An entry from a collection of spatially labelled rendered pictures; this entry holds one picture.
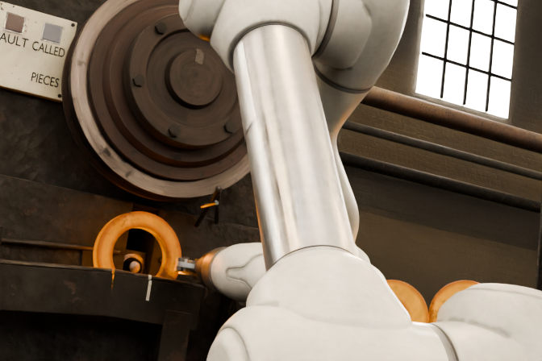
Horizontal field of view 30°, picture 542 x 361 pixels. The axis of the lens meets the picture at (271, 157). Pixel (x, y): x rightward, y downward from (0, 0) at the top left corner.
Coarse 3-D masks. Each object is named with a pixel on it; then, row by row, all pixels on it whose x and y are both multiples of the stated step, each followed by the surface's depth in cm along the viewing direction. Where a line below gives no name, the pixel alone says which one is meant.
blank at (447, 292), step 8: (464, 280) 211; (448, 288) 211; (456, 288) 211; (464, 288) 210; (440, 296) 211; (448, 296) 210; (432, 304) 211; (440, 304) 210; (432, 312) 210; (432, 320) 210
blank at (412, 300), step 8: (392, 280) 213; (392, 288) 213; (400, 288) 212; (408, 288) 212; (400, 296) 212; (408, 296) 212; (416, 296) 211; (408, 304) 211; (416, 304) 211; (424, 304) 211; (408, 312) 211; (416, 312) 211; (424, 312) 210; (416, 320) 210; (424, 320) 210
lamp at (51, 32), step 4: (48, 24) 216; (44, 28) 216; (48, 28) 216; (52, 28) 217; (56, 28) 217; (60, 28) 217; (44, 32) 216; (48, 32) 216; (52, 32) 216; (56, 32) 217; (44, 36) 215; (48, 36) 216; (52, 36) 216; (56, 36) 217; (52, 40) 216; (56, 40) 216
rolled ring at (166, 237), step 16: (112, 224) 204; (128, 224) 205; (144, 224) 207; (160, 224) 209; (96, 240) 204; (112, 240) 203; (160, 240) 210; (176, 240) 210; (96, 256) 202; (176, 256) 209; (112, 272) 202; (160, 272) 209; (176, 272) 209
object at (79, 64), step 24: (120, 0) 211; (96, 24) 207; (72, 72) 204; (72, 96) 203; (96, 144) 204; (120, 168) 205; (240, 168) 217; (144, 192) 213; (168, 192) 209; (192, 192) 211
